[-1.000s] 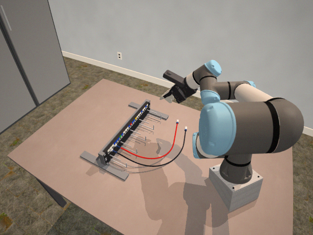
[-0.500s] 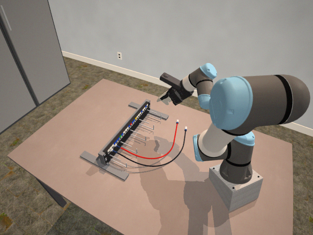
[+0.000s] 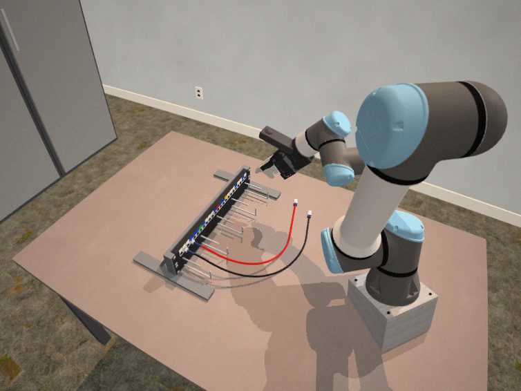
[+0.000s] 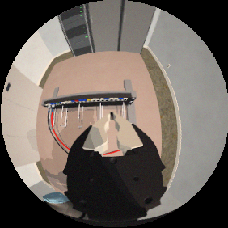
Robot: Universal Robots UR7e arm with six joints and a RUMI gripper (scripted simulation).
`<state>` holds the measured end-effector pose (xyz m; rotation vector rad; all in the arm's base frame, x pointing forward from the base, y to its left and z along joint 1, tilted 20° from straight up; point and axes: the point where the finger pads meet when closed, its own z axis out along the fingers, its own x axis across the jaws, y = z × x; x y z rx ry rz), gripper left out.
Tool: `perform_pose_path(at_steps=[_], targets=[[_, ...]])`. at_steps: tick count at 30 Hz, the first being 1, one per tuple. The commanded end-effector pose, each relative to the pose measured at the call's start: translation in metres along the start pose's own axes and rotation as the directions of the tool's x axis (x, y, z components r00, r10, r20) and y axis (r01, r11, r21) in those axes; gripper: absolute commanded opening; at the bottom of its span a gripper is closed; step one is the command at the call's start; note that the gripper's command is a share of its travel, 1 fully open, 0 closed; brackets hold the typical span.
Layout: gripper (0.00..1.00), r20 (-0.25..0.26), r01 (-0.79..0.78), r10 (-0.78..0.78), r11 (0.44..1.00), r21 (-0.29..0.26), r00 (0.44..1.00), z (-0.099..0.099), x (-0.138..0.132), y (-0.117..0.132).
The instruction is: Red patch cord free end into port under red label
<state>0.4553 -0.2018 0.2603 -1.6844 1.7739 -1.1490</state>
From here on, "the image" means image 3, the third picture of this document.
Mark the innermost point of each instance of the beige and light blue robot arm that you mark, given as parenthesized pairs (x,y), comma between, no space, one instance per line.
(403,131)

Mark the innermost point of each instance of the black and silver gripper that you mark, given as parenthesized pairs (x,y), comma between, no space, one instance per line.
(284,163)

